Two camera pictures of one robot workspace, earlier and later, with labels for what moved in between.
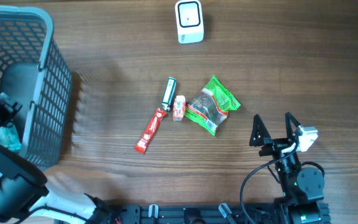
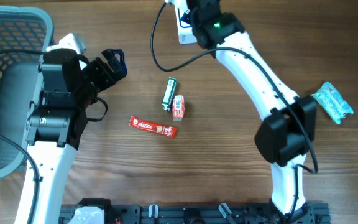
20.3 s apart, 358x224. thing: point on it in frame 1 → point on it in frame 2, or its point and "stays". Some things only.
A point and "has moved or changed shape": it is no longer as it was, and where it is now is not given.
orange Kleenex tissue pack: x=179 y=107 stays
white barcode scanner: x=189 y=21 stays
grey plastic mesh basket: x=20 y=56 stays
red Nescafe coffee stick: x=144 y=140 has moved or changed shape
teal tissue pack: x=7 y=136 → x=332 y=100
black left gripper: x=7 y=111 → x=109 y=78
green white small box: x=169 y=93 stays
